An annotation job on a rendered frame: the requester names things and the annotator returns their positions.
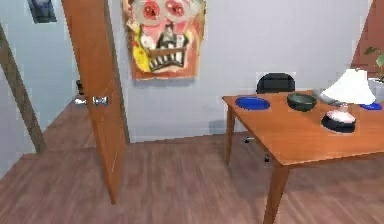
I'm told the black office chair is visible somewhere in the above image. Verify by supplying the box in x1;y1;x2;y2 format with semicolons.
244;72;297;164

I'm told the blue plate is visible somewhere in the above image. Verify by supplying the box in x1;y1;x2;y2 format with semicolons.
235;96;271;111
359;101;383;111

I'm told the orange wooden room door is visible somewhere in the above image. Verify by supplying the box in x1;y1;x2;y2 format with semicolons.
61;0;131;206

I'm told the dark green bowl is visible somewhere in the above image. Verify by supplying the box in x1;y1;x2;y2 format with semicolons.
286;92;318;113

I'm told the orange wooden table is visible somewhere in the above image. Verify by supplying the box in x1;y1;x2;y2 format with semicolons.
221;89;384;224

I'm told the white shade table lamp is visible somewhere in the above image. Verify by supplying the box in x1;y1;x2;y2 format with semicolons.
320;68;377;135

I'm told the green house plant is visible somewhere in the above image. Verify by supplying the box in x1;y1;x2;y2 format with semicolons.
363;46;384;83

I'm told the colourful face wall painting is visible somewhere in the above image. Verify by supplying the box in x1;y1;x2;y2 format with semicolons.
121;0;208;82

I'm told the silver door handle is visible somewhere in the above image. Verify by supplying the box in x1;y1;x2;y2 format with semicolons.
92;95;110;108

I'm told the brown wooden door frame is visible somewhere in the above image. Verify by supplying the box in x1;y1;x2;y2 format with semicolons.
0;23;47;155

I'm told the dark framed wall picture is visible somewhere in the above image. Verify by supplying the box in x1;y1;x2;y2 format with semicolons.
27;0;58;24

